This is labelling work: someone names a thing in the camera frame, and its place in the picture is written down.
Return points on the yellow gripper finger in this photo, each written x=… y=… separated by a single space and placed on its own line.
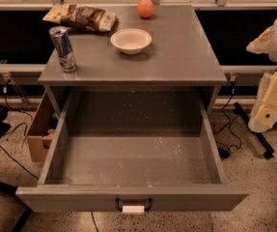
x=261 y=44
x=264 y=112

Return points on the cardboard box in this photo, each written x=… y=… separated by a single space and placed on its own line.
x=40 y=134

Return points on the brown chip bag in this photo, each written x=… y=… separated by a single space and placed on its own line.
x=81 y=17

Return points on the white paper bowl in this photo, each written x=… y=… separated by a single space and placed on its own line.
x=131 y=41

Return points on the orange fruit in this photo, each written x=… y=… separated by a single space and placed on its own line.
x=145 y=8

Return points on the grey open top drawer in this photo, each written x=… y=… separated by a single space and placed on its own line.
x=132 y=146

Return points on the silver blue redbull can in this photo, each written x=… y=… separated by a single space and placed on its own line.
x=60 y=38

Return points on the grey cabinet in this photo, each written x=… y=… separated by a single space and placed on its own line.
x=180 y=54

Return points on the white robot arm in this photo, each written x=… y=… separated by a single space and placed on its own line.
x=272 y=54

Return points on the black white drawer handle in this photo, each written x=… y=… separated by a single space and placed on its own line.
x=133 y=207

